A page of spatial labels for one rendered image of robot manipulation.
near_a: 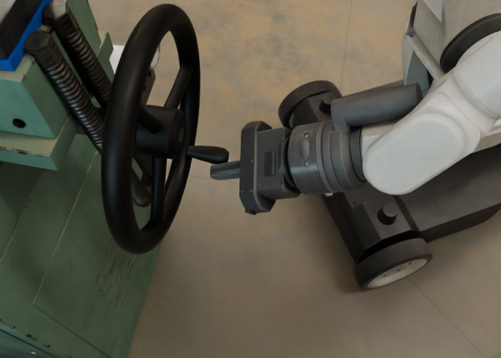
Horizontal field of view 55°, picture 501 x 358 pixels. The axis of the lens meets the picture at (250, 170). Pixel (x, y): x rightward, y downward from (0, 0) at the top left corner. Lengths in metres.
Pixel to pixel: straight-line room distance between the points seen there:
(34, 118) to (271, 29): 1.44
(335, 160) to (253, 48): 1.28
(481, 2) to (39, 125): 0.72
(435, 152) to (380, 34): 1.42
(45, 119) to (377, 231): 0.87
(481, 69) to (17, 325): 0.65
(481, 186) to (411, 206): 0.20
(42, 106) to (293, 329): 0.97
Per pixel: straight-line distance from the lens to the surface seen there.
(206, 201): 1.44
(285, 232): 1.40
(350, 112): 0.55
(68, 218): 0.81
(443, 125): 0.49
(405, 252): 1.21
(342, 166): 0.55
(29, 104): 0.49
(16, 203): 0.68
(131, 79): 0.45
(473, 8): 0.94
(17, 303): 0.74
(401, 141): 0.51
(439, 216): 1.32
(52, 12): 0.50
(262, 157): 0.61
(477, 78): 0.51
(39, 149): 0.53
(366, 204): 1.23
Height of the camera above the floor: 1.28
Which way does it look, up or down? 60 degrees down
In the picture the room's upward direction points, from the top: straight up
